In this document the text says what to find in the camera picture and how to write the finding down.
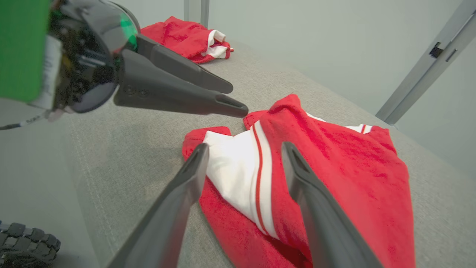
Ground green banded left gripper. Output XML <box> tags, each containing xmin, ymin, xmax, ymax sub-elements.
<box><xmin>0</xmin><ymin>0</ymin><xmax>249</xmax><ymax>118</ymax></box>

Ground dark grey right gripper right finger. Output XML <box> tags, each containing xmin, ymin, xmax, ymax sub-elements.
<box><xmin>281</xmin><ymin>141</ymin><xmax>384</xmax><ymax>268</ymax></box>

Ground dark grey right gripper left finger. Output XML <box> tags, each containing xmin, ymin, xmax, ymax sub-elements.
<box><xmin>107</xmin><ymin>143</ymin><xmax>210</xmax><ymax>268</ymax></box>

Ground red shorts with white stripe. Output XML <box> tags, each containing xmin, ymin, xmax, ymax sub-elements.
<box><xmin>141</xmin><ymin>16</ymin><xmax>234</xmax><ymax>64</ymax></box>

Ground red Bulls 23 jersey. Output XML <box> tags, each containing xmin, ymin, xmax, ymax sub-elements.
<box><xmin>182</xmin><ymin>93</ymin><xmax>416</xmax><ymax>268</ymax></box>

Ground black segmented cable carrier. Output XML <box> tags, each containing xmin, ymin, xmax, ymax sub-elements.
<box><xmin>0</xmin><ymin>221</ymin><xmax>61</xmax><ymax>268</ymax></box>

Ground grey aluminium frame beam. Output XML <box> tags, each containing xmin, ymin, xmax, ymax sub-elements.
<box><xmin>376</xmin><ymin>0</ymin><xmax>476</xmax><ymax>125</ymax></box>

